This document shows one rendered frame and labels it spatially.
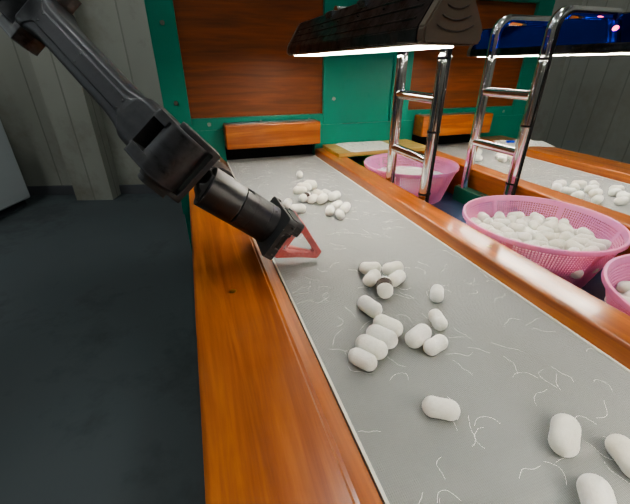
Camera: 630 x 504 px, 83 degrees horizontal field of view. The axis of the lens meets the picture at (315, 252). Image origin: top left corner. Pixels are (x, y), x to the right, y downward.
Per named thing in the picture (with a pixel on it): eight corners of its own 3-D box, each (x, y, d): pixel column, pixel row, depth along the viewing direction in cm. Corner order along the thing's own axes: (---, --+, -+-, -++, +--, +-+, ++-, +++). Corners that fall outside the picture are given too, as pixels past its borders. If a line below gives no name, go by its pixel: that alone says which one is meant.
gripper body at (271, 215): (283, 201, 56) (244, 175, 52) (301, 226, 48) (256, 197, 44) (259, 233, 57) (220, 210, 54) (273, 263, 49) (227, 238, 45)
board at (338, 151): (338, 157, 110) (338, 153, 109) (322, 148, 122) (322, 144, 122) (430, 150, 119) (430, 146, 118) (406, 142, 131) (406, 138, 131)
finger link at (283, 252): (321, 225, 60) (278, 196, 55) (337, 244, 54) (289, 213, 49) (298, 257, 61) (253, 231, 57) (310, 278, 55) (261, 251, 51)
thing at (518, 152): (504, 224, 86) (565, 1, 65) (451, 198, 103) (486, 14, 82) (563, 215, 92) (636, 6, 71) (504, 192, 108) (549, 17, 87)
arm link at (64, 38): (-16, 11, 53) (31, -46, 52) (24, 39, 58) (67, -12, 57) (141, 195, 40) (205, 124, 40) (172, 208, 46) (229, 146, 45)
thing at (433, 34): (423, 44, 40) (433, -38, 37) (286, 55, 92) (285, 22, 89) (481, 45, 42) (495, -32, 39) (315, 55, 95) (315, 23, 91)
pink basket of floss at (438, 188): (442, 217, 90) (449, 181, 86) (347, 200, 102) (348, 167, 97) (460, 189, 111) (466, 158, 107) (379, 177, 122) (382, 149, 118)
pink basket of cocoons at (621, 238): (579, 325, 53) (604, 271, 48) (427, 259, 71) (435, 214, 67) (628, 268, 68) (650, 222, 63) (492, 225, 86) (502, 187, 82)
